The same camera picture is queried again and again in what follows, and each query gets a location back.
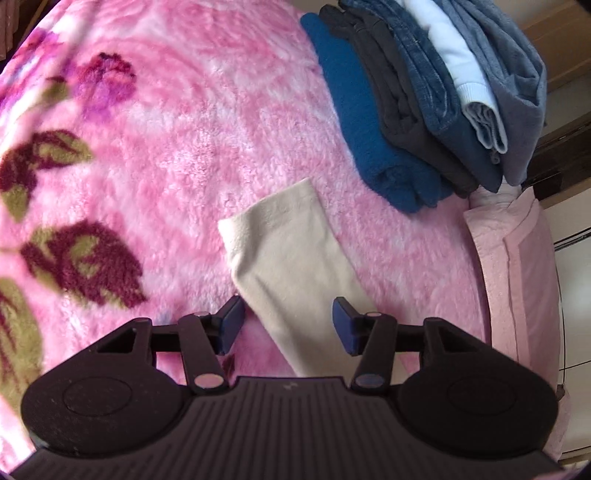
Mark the pink floral bed blanket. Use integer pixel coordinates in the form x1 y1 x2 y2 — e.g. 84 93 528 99
1 1 489 471

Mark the cream white garment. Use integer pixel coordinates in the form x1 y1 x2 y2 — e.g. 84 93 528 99
218 180 375 380

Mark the white wardrobe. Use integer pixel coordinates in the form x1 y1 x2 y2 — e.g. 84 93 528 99
546 190 591 460

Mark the stack of folded blue clothes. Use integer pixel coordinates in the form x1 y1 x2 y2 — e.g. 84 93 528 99
301 1 547 214

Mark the pink pillow far side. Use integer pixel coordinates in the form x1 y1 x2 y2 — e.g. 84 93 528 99
464 183 571 460

